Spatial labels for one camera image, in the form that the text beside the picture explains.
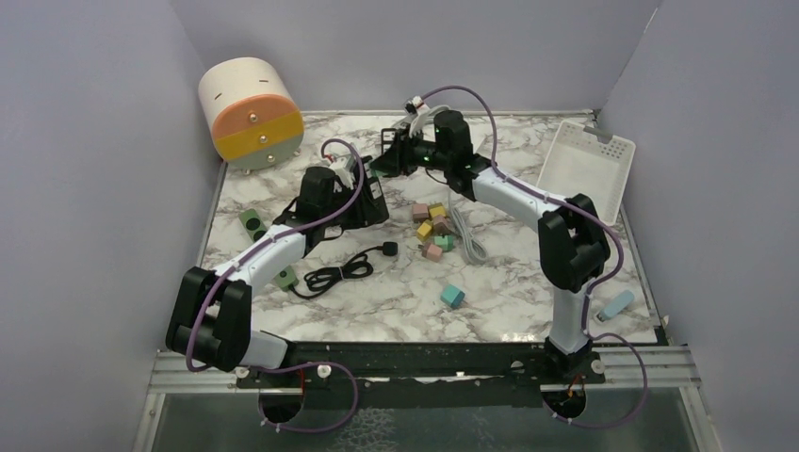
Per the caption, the pink plug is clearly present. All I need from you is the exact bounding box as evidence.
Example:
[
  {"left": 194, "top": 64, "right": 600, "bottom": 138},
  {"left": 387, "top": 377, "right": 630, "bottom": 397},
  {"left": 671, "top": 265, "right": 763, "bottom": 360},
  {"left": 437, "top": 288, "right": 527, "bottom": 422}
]
[
  {"left": 421, "top": 242, "right": 444, "bottom": 262},
  {"left": 411, "top": 203, "right": 430, "bottom": 223},
  {"left": 432, "top": 216, "right": 453, "bottom": 235}
]

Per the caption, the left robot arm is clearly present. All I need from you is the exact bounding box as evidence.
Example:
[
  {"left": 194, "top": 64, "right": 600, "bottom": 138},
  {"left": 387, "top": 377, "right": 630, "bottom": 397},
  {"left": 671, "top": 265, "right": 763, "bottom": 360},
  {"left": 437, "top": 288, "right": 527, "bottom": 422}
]
[{"left": 166, "top": 166, "right": 389, "bottom": 387}]

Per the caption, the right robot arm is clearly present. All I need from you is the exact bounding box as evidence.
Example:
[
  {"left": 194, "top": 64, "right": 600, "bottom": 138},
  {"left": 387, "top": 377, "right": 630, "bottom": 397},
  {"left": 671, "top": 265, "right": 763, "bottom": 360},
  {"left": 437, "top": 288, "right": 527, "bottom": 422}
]
[{"left": 372, "top": 110, "right": 611, "bottom": 383}]

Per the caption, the white plastic basket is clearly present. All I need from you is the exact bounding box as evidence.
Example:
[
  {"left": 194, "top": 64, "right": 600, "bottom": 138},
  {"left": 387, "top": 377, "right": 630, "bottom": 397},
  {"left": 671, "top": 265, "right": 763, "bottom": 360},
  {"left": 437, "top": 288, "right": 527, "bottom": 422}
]
[{"left": 537, "top": 120, "right": 636, "bottom": 226}]

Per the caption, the black cable with plug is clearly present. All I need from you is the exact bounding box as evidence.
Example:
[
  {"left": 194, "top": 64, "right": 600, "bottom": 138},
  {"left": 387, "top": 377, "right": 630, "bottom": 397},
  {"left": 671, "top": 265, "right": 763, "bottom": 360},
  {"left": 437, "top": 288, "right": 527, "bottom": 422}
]
[{"left": 293, "top": 241, "right": 400, "bottom": 300}]

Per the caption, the white cable of white strip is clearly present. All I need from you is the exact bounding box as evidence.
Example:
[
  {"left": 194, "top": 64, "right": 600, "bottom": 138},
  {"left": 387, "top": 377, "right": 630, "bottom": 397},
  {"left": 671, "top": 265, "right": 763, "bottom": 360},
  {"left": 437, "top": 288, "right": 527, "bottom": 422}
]
[{"left": 448, "top": 199, "right": 488, "bottom": 264}]

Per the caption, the grey coiled cable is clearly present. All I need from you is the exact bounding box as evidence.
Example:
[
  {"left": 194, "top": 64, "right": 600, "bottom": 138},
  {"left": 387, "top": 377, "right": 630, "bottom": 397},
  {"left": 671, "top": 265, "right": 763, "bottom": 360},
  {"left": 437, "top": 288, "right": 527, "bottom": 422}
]
[{"left": 404, "top": 105, "right": 452, "bottom": 126}]

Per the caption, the round cream drawer cabinet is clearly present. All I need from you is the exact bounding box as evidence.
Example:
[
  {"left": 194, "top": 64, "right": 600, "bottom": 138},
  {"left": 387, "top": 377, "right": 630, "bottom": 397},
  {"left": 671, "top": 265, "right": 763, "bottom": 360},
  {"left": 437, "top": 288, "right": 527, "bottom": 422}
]
[{"left": 198, "top": 56, "right": 304, "bottom": 171}]

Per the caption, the black power strip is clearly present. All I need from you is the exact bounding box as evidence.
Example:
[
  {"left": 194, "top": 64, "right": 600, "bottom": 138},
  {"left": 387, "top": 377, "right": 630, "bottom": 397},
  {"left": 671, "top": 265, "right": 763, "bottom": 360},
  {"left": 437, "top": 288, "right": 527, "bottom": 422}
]
[
  {"left": 362, "top": 176, "right": 389, "bottom": 224},
  {"left": 380, "top": 128, "right": 398, "bottom": 148}
]

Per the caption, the yellow plug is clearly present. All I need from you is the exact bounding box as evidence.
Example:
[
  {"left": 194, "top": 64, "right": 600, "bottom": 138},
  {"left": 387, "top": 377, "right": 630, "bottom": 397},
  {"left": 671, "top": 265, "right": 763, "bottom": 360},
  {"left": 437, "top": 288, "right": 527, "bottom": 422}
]
[
  {"left": 416, "top": 220, "right": 434, "bottom": 243},
  {"left": 428, "top": 202, "right": 448, "bottom": 219}
]

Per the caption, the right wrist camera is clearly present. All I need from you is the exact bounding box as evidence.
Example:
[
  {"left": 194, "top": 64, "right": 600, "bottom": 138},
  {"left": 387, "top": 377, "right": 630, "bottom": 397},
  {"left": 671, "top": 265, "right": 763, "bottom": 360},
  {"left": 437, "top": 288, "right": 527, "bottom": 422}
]
[{"left": 403, "top": 96, "right": 431, "bottom": 137}]

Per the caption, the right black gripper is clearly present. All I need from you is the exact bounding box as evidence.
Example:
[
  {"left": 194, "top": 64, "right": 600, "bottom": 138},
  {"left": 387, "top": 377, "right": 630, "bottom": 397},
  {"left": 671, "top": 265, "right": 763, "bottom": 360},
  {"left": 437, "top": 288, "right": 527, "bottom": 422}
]
[{"left": 372, "top": 125, "right": 451, "bottom": 178}]

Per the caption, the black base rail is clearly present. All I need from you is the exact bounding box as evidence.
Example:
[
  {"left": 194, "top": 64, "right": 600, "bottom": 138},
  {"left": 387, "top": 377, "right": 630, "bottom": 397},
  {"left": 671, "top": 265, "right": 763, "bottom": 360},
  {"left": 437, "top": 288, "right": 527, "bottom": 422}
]
[{"left": 236, "top": 342, "right": 605, "bottom": 408}]

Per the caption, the green power strip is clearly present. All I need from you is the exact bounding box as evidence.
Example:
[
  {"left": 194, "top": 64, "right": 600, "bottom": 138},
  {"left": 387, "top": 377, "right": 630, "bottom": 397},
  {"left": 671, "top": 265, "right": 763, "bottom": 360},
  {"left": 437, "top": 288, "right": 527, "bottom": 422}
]
[{"left": 238, "top": 209, "right": 299, "bottom": 292}]

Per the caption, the light blue small device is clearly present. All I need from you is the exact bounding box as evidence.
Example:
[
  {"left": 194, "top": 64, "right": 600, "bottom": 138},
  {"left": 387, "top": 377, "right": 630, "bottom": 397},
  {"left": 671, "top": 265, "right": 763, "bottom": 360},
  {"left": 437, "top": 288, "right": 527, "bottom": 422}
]
[{"left": 595, "top": 290, "right": 635, "bottom": 322}]

